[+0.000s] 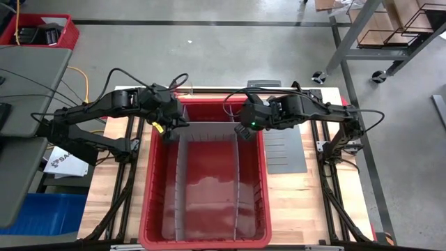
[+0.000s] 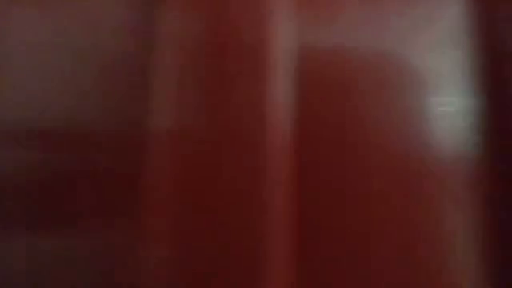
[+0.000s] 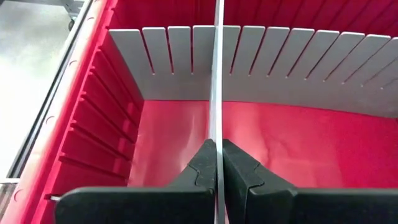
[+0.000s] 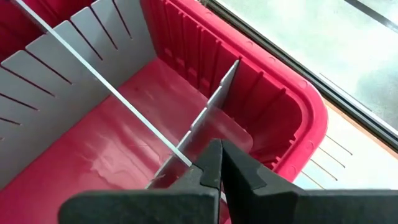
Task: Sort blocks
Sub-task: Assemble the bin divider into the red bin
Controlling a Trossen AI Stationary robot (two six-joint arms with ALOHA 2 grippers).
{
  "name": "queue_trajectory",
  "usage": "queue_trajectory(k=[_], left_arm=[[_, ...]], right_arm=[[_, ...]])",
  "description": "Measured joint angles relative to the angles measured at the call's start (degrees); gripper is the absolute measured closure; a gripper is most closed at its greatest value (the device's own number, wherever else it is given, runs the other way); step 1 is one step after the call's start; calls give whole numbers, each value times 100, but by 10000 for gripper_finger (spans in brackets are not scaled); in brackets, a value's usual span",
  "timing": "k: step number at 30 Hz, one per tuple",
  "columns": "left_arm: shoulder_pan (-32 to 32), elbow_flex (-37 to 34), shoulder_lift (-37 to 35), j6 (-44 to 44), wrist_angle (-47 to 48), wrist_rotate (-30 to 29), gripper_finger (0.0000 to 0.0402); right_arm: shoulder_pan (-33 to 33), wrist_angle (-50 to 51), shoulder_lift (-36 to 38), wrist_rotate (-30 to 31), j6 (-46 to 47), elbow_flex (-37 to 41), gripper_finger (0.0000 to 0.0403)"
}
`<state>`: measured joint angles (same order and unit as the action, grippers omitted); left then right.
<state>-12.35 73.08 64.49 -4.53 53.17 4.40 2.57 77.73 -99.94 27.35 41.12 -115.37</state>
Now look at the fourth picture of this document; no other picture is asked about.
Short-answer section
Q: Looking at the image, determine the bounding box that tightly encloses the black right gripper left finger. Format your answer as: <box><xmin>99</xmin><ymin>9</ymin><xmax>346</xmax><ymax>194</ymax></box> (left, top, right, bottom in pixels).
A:
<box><xmin>58</xmin><ymin>139</ymin><xmax>223</xmax><ymax>224</ymax></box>

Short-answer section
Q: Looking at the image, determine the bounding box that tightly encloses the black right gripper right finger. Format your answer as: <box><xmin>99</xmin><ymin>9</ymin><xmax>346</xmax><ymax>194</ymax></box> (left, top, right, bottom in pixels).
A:
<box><xmin>222</xmin><ymin>139</ymin><xmax>398</xmax><ymax>224</ymax></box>

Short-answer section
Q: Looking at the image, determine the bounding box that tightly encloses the large red plastic bin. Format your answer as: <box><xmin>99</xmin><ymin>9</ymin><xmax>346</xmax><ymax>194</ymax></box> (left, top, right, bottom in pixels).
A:
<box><xmin>0</xmin><ymin>0</ymin><xmax>329</xmax><ymax>224</ymax></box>

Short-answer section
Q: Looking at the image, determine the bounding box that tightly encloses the short grey slotted divider panel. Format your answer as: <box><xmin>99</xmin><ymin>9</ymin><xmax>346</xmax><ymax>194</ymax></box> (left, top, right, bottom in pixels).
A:
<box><xmin>14</xmin><ymin>0</ymin><xmax>193</xmax><ymax>167</ymax></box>
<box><xmin>294</xmin><ymin>104</ymin><xmax>398</xmax><ymax>190</ymax></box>

